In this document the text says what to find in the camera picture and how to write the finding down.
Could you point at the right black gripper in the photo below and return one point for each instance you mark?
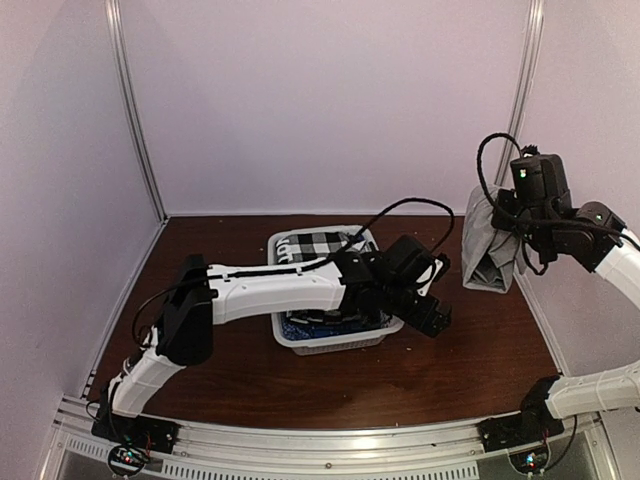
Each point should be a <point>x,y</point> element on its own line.
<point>501,216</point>

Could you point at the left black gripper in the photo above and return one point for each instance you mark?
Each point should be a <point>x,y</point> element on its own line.
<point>436,328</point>

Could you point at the white plastic basket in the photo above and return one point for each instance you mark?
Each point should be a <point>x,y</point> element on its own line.
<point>328,344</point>

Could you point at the grey long sleeve shirt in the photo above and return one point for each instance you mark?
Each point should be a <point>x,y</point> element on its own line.
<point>489,257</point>

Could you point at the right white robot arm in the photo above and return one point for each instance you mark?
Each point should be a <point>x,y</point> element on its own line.
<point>600,241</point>

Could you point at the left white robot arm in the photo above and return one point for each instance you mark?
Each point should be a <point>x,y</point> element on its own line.
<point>344,286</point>

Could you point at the black white checkered shirt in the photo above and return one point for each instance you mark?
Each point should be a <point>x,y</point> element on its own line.
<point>303,247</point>

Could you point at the blue patterned shirt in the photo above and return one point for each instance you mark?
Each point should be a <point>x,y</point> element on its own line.
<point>297,330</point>

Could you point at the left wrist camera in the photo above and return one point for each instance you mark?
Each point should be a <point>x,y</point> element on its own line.
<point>433,273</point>

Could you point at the aluminium front rail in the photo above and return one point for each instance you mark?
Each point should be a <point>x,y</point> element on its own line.
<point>451,450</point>

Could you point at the right aluminium corner post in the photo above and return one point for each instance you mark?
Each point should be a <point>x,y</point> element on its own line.
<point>532,39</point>

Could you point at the aluminium corner post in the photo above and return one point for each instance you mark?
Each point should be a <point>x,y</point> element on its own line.
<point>132,115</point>
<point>532,39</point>

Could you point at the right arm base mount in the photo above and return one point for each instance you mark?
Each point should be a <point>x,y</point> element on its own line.
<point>525,438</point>

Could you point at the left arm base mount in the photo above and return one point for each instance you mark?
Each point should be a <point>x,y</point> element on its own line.
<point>134,441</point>

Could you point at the left aluminium corner post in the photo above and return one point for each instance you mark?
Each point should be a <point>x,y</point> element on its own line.
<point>132,115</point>

